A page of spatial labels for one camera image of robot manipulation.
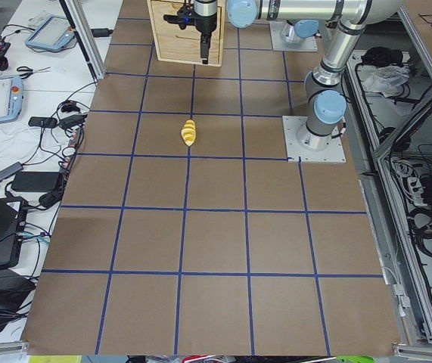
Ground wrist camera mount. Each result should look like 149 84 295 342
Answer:
163 2 195 30

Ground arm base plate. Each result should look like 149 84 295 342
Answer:
270 20 319 52
282 116 347 164

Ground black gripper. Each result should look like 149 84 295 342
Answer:
194 0 216 65

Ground aluminium frame post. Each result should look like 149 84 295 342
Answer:
59 0 106 83

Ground black handled scissors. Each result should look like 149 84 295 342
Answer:
16 66 51 79

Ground light wooden drawer cabinet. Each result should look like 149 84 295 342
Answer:
147 1 225 67

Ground black power adapter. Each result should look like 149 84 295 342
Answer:
11 172 60 192

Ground far teach pendant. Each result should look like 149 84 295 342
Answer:
24 15 75 52

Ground toy bread loaf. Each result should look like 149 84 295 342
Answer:
181 119 197 147

